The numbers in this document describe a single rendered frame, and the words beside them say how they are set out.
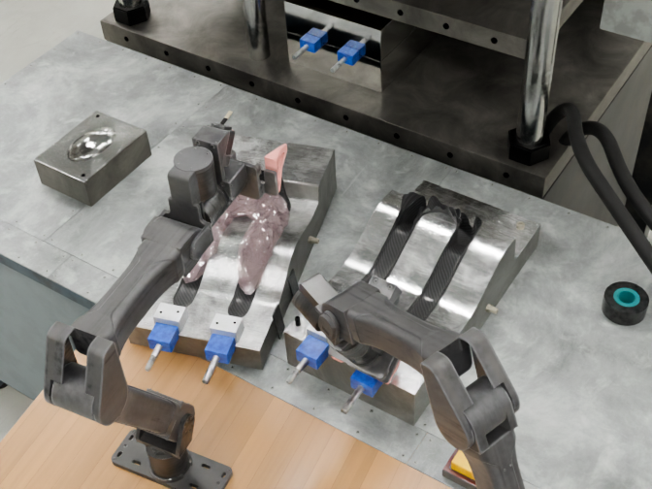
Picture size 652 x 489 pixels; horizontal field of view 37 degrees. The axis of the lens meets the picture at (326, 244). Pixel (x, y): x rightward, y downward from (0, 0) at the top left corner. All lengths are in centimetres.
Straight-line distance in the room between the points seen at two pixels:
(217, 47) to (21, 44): 182
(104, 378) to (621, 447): 86
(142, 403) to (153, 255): 22
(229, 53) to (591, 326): 120
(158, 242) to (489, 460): 54
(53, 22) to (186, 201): 302
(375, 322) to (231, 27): 147
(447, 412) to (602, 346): 65
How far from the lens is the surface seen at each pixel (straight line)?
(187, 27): 266
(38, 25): 436
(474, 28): 213
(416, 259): 177
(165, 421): 150
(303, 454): 164
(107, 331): 127
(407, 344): 125
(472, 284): 173
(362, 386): 159
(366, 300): 134
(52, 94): 248
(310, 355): 162
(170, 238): 138
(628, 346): 182
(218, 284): 181
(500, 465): 127
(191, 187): 137
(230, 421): 169
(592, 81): 243
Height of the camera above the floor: 217
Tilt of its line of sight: 45 degrees down
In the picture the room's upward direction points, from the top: 4 degrees counter-clockwise
